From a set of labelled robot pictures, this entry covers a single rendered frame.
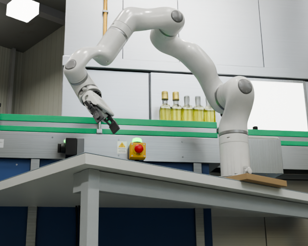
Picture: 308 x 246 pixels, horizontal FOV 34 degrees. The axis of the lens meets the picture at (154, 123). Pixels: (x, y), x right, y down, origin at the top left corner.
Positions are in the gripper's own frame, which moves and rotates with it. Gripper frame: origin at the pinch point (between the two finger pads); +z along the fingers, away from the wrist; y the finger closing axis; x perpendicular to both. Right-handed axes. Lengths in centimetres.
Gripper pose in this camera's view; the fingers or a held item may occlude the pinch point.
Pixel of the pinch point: (107, 124)
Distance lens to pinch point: 177.4
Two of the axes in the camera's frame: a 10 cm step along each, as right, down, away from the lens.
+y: 5.4, 4.1, 7.4
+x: -7.2, 6.8, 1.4
